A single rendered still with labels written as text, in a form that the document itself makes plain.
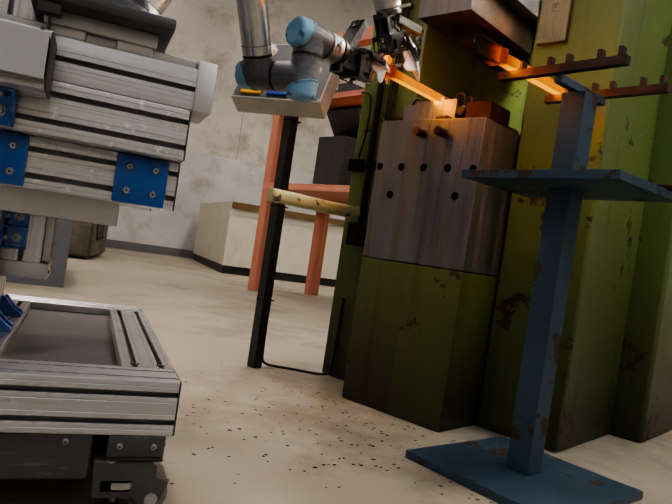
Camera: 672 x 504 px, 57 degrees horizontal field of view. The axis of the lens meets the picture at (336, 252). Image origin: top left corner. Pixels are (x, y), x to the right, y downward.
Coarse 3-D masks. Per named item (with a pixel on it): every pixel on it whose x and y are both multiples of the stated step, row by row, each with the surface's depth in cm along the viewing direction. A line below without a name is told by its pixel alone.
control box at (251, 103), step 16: (288, 48) 227; (320, 80) 215; (336, 80) 222; (240, 96) 219; (256, 96) 217; (272, 96) 215; (320, 96) 211; (256, 112) 223; (272, 112) 221; (288, 112) 218; (304, 112) 216; (320, 112) 213
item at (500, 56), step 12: (480, 36) 139; (480, 48) 140; (492, 48) 143; (504, 48) 144; (480, 60) 143; (492, 60) 142; (504, 60) 143; (516, 60) 148; (540, 84) 158; (552, 84) 159
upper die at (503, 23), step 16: (432, 0) 201; (448, 0) 197; (464, 0) 193; (480, 0) 194; (496, 0) 201; (432, 16) 201; (448, 16) 199; (464, 16) 197; (480, 16) 195; (496, 16) 202; (512, 16) 209; (448, 32) 212; (496, 32) 206; (512, 32) 211; (528, 32) 219; (512, 48) 218; (528, 48) 220
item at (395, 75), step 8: (392, 72) 175; (400, 72) 179; (400, 80) 180; (408, 80) 182; (408, 88) 187; (416, 88) 185; (424, 88) 188; (424, 96) 193; (432, 96) 192; (440, 96) 195
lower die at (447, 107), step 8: (416, 104) 201; (424, 104) 199; (432, 104) 197; (440, 104) 195; (448, 104) 193; (456, 104) 191; (408, 112) 203; (416, 112) 201; (424, 112) 199; (432, 112) 197; (440, 112) 195; (448, 112) 193; (456, 112) 191; (512, 128) 218
